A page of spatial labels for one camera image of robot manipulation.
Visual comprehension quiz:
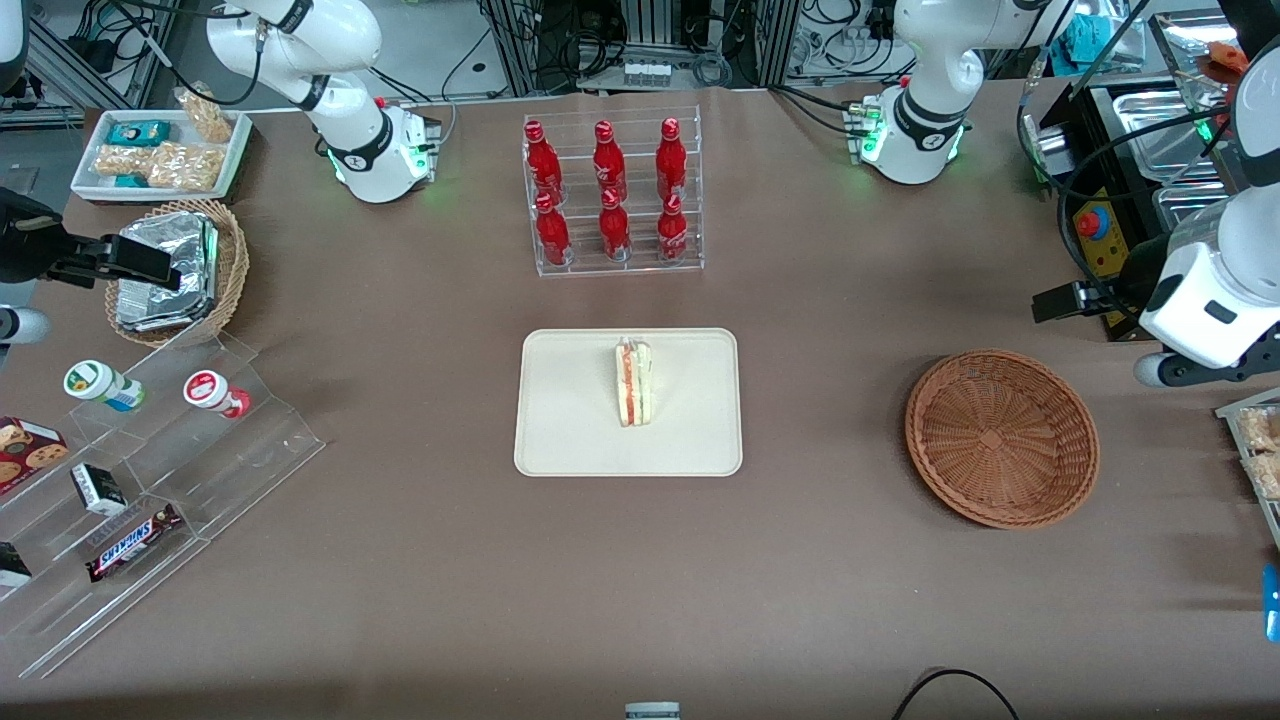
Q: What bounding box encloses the triangular sandwich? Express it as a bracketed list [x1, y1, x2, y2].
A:
[613, 338, 654, 429]

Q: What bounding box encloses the white snack tray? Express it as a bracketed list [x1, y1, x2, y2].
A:
[70, 108, 254, 205]

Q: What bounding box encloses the deep tan wicker basket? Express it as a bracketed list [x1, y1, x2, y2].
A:
[104, 199, 250, 349]

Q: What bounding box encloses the brown round wicker basket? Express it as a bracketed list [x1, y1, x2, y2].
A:
[905, 348, 1101, 529]

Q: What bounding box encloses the metal tray with snacks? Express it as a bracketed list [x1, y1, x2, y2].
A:
[1215, 387, 1280, 553]

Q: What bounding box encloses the beige rectangular tray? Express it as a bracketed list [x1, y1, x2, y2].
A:
[514, 328, 744, 478]

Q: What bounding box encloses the foil-wrapped packet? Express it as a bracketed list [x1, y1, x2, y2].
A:
[118, 212, 219, 301]
[115, 285, 217, 333]

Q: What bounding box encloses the clear bag of crackers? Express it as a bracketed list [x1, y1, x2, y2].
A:
[174, 85, 234, 144]
[94, 145, 161, 180]
[147, 142, 224, 192]

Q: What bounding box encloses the green-lid yogurt cup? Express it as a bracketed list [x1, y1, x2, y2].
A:
[63, 360, 146, 413]

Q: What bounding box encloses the teal snack box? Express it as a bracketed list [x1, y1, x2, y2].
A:
[107, 120, 173, 148]

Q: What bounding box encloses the steel food pan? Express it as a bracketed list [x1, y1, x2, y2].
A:
[1153, 180, 1239, 233]
[1112, 88, 1241, 184]

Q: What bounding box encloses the red-lid yogurt cup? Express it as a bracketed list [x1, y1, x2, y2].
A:
[183, 370, 253, 420]

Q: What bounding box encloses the black food warmer appliance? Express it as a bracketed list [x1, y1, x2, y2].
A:
[1020, 10, 1280, 343]

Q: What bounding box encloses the red cookie box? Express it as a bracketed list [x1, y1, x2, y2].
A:
[0, 416, 70, 497]

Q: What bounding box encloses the small black white box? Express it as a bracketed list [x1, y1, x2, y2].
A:
[70, 463, 129, 518]

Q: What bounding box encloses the clear acrylic tiered stand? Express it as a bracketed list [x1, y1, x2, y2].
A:
[0, 330, 327, 681]

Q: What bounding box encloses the red fried food piece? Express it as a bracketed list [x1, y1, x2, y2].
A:
[1204, 40, 1253, 83]

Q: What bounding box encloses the Snickers chocolate bar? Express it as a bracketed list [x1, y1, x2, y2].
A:
[85, 503, 185, 584]

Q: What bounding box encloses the red cola bottle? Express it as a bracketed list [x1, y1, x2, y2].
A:
[598, 188, 633, 262]
[592, 120, 629, 201]
[655, 118, 690, 201]
[534, 192, 573, 267]
[656, 192, 690, 263]
[524, 120, 564, 207]

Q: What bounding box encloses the clear acrylic bottle rack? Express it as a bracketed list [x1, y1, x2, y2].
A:
[521, 105, 705, 279]

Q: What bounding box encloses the black base cable bundle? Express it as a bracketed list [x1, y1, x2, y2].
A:
[767, 84, 863, 137]

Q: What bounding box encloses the black cable loop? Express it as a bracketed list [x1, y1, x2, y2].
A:
[892, 667, 1020, 720]

